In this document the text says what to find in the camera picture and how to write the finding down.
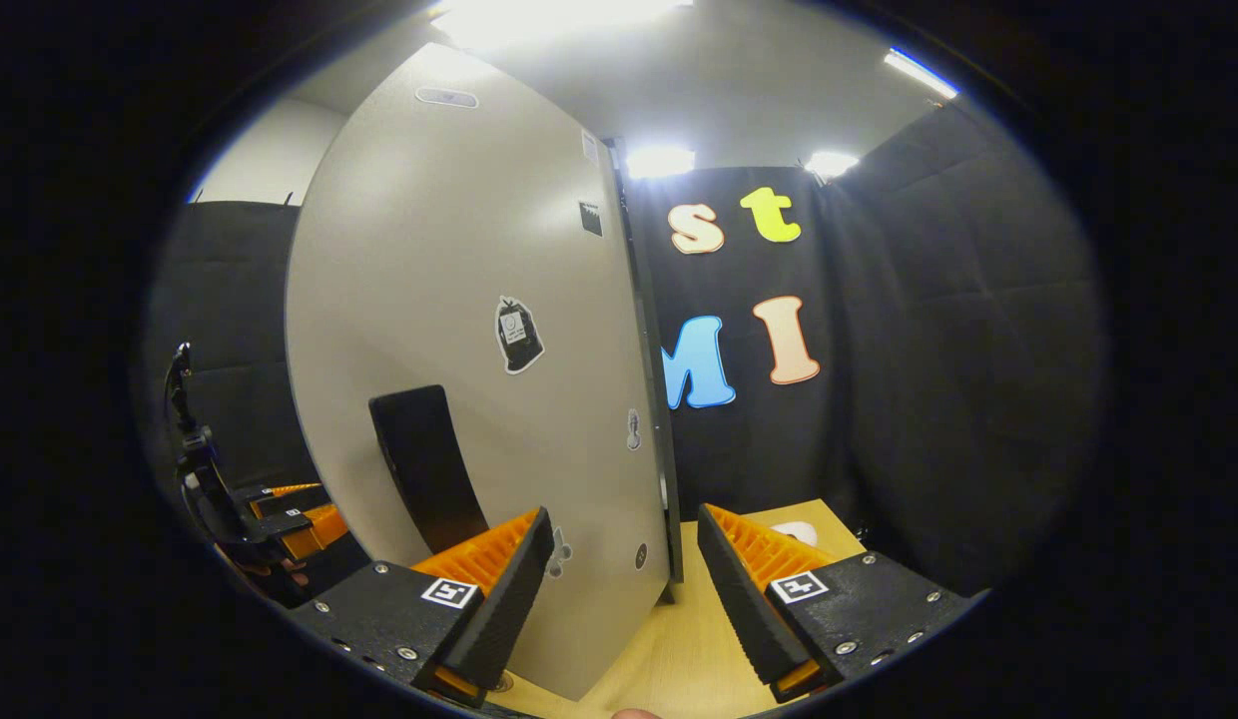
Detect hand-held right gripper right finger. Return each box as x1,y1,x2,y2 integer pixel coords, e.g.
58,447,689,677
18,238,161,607
697,502,984,703

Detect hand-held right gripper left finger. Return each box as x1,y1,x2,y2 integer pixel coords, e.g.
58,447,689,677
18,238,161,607
290,506,557,710

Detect black cabinet door handle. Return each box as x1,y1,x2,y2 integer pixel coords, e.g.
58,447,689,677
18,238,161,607
367,384,490,555

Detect beige cabinet door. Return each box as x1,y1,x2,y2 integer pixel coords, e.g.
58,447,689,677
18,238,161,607
285,42,675,702

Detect black backdrop cloth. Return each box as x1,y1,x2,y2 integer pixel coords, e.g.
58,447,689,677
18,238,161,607
140,100,1107,610

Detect small ceiling light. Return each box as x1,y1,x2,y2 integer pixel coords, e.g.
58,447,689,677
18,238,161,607
626,146,696,181
804,150,862,183

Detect large ceiling light panel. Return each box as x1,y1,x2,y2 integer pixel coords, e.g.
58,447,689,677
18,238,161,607
429,0,692,51

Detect long ceiling strip light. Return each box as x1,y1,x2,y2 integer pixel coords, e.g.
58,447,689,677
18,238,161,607
884,47,961,101

